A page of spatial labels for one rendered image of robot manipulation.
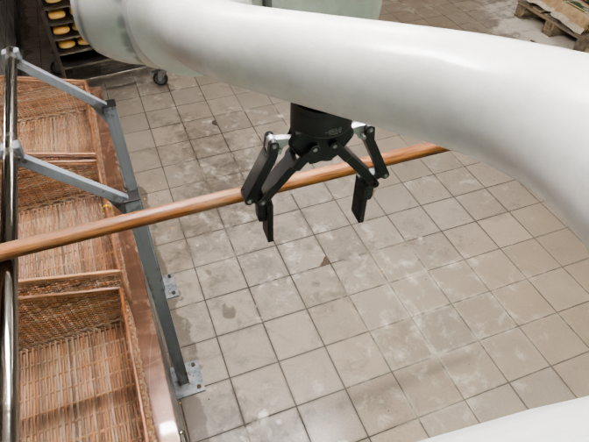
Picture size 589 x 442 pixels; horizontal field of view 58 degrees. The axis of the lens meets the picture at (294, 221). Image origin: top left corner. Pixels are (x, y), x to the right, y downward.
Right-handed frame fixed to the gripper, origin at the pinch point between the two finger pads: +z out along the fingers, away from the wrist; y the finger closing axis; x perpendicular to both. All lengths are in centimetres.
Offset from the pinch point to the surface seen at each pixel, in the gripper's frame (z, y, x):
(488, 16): 130, 273, 316
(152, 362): 77, -31, 34
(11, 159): 19, -49, 54
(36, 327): 69, -59, 48
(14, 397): 18.6, -45.3, -4.4
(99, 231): 15.5, -31.6, 22.9
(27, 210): 78, -65, 107
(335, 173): 14.6, 14.3, 25.6
